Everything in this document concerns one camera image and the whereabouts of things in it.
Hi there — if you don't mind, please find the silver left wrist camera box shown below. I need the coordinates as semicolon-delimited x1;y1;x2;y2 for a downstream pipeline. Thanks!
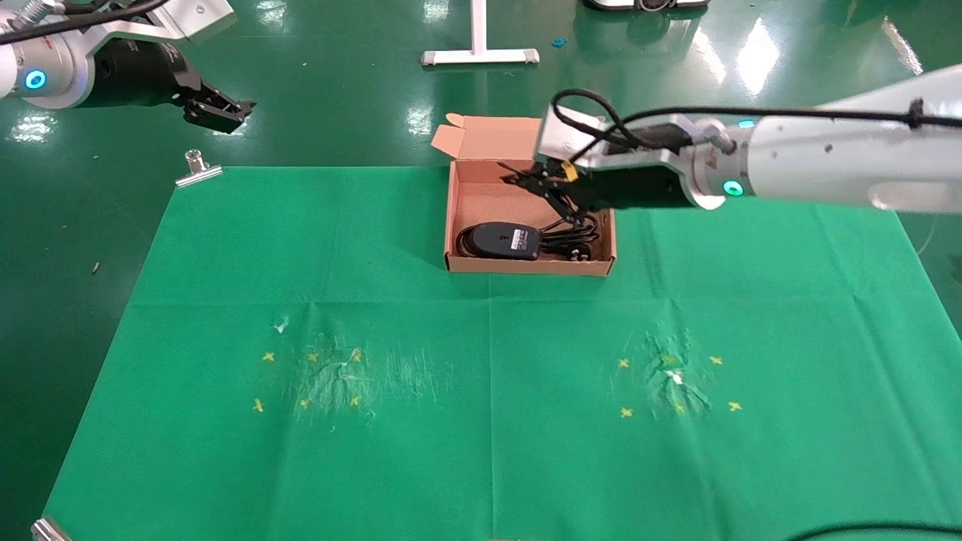
94;0;238;43

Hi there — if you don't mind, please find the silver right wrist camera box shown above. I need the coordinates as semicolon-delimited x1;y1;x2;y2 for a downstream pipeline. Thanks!
535;105;722;170

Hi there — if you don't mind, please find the green table cloth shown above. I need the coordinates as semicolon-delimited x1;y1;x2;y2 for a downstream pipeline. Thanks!
41;165;962;541

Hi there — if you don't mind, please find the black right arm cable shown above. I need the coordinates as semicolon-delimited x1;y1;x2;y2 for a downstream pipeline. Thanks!
552;88;962;163

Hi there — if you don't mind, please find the black wired mouse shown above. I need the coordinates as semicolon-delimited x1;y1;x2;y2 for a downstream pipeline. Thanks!
455;218;543;262

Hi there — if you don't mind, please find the open brown cardboard box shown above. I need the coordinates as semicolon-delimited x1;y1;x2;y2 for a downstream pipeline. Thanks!
431;113;617;277

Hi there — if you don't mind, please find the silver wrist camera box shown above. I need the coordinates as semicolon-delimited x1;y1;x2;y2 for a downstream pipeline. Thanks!
535;105;722;170
94;0;238;43

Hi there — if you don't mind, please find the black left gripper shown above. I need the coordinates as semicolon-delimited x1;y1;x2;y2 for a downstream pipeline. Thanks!
92;39;258;136

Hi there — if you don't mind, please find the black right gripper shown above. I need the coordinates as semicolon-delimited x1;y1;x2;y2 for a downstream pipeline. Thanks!
500;162;707;228

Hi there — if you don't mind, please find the white and black robot base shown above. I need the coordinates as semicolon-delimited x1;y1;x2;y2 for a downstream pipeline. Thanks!
582;0;711;14

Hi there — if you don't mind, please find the white stand base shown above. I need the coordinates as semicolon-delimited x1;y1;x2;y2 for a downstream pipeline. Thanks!
421;0;540;67

